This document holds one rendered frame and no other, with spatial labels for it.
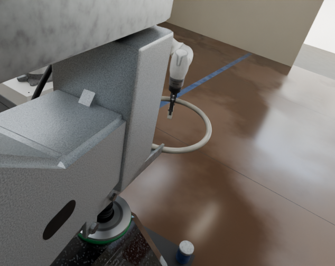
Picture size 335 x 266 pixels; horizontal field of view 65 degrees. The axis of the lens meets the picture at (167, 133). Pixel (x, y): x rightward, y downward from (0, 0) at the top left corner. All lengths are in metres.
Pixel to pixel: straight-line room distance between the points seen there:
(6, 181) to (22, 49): 0.16
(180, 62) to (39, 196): 1.19
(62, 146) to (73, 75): 0.21
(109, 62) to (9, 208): 0.33
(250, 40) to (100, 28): 6.80
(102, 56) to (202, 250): 1.76
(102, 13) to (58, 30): 0.08
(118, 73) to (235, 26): 6.72
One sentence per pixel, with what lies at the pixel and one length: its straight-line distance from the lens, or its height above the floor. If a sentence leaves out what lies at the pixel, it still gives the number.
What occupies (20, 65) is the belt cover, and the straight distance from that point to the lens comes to 0.30.
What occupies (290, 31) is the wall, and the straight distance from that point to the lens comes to 6.92.
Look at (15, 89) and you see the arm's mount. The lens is 1.78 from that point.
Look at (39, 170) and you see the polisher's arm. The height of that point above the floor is 1.45.
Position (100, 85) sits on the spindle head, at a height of 1.46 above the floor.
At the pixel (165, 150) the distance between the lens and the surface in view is 1.28.
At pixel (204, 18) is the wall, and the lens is 7.55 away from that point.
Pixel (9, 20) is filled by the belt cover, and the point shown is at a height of 1.66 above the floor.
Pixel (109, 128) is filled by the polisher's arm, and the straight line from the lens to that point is 0.57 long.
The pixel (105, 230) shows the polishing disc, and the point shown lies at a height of 0.88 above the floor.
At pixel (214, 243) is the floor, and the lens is 2.19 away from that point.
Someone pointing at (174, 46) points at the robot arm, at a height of 1.27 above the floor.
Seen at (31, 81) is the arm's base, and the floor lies 0.93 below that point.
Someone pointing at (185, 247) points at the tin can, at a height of 0.15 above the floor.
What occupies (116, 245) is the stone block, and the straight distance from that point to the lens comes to 1.05.
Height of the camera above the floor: 1.73
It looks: 35 degrees down
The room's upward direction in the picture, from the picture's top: 13 degrees clockwise
